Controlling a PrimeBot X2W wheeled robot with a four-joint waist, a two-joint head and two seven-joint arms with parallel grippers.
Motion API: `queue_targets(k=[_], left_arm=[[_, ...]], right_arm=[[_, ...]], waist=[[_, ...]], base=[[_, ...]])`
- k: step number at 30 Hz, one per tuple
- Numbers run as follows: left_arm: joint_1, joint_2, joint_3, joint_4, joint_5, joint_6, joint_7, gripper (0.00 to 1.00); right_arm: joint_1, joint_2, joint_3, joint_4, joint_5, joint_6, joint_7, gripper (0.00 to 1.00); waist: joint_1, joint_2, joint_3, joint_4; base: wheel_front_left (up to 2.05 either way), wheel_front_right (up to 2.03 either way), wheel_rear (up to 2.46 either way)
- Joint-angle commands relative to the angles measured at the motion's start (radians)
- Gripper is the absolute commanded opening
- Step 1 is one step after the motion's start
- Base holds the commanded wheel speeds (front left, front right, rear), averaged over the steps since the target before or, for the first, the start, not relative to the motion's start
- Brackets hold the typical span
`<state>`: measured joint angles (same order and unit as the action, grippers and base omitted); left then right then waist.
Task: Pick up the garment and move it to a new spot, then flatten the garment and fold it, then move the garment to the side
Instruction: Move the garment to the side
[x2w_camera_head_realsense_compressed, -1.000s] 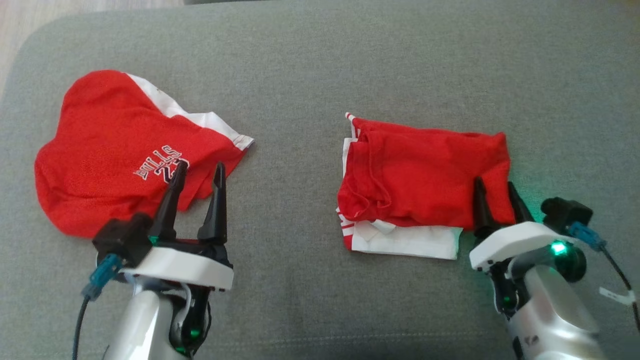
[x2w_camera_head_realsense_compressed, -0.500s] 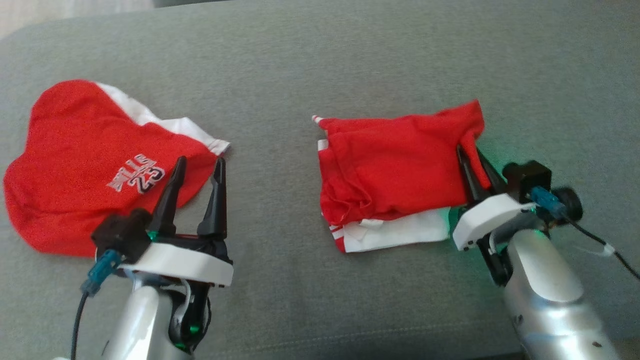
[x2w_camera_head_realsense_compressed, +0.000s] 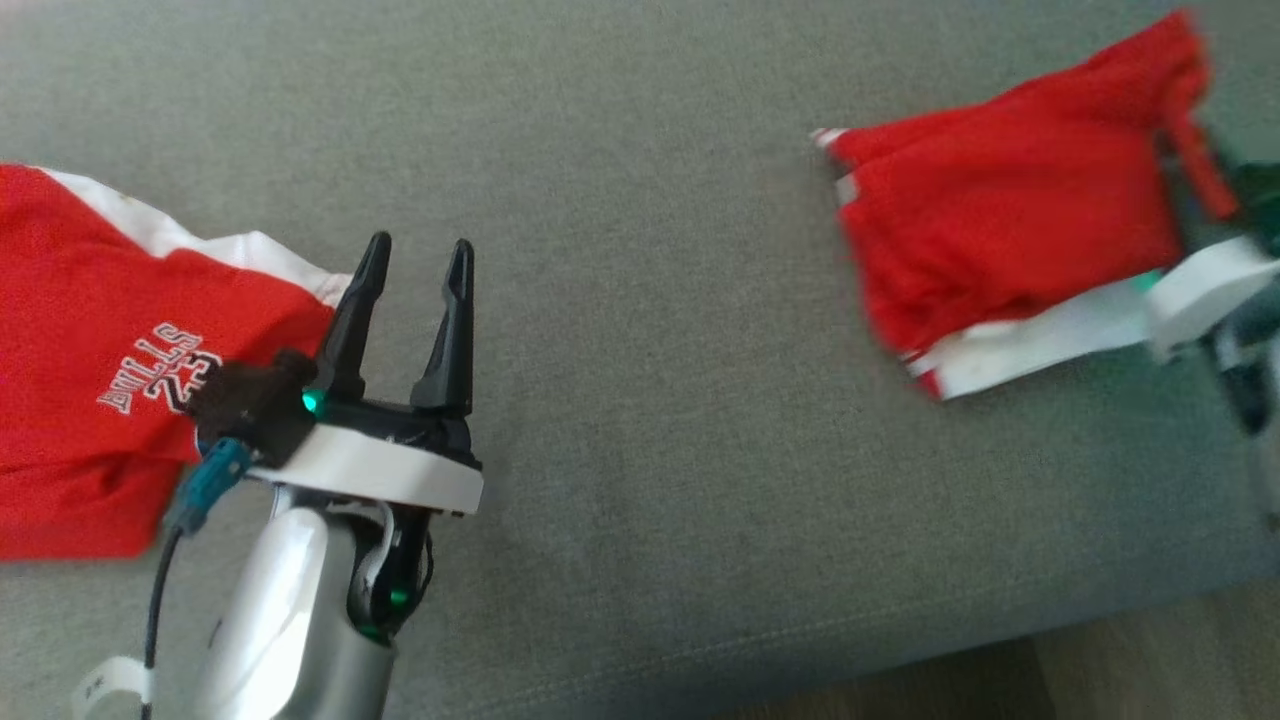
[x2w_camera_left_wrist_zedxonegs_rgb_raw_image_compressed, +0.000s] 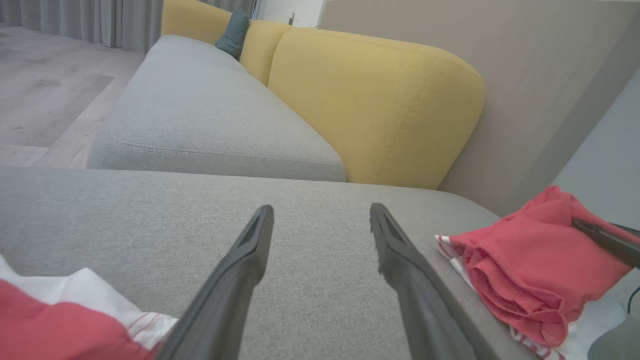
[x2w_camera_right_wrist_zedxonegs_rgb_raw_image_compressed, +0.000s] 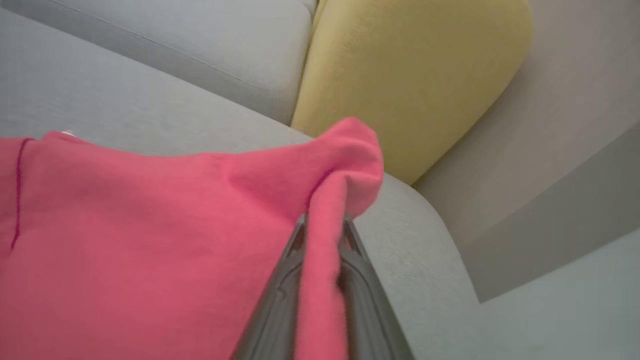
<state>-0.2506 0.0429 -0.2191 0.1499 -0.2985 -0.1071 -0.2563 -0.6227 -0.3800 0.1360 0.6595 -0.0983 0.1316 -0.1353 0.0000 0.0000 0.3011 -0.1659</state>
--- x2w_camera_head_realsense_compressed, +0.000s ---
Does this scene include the red printed shorts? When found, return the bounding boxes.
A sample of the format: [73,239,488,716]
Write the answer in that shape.
[0,163,353,561]

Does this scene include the white paper cable tag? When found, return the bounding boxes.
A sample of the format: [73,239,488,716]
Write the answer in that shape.
[72,655,153,720]

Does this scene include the black cable with teal connector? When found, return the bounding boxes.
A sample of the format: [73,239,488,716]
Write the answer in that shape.
[140,438,253,720]

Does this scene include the grey fabric sofa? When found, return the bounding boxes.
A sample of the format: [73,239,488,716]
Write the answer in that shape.
[0,0,1280,720]

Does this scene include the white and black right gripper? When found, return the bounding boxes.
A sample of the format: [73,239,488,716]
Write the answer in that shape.
[1140,235,1280,363]

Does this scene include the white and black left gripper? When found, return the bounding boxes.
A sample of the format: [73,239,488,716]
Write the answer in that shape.
[245,232,487,517]

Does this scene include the red shirt with white sleeves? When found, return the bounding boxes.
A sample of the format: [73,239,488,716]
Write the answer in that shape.
[812,10,1241,401]

